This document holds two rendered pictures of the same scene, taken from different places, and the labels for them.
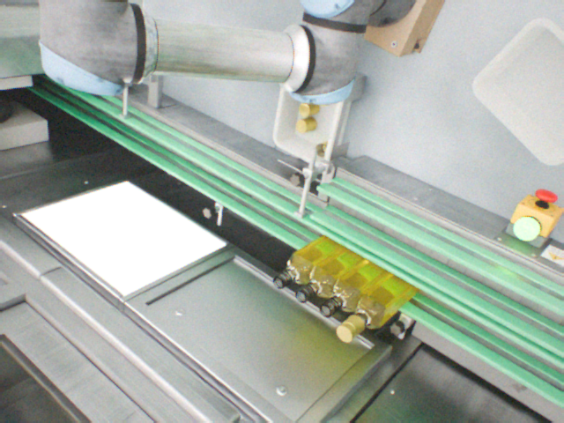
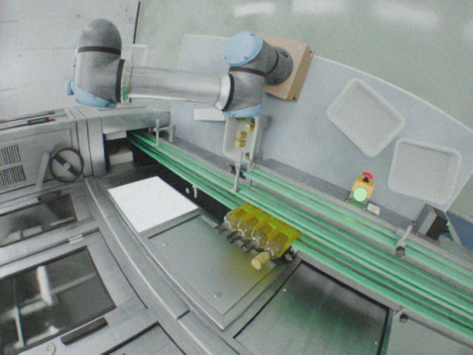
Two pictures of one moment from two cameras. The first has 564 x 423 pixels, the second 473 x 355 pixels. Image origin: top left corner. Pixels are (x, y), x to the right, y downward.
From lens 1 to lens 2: 0.46 m
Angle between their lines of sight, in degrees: 6
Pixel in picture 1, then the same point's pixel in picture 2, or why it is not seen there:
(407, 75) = (291, 113)
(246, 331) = (200, 257)
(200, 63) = (158, 86)
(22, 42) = (120, 117)
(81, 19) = (86, 63)
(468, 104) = (324, 127)
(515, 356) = (351, 265)
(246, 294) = (203, 235)
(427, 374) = (304, 277)
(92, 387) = (116, 279)
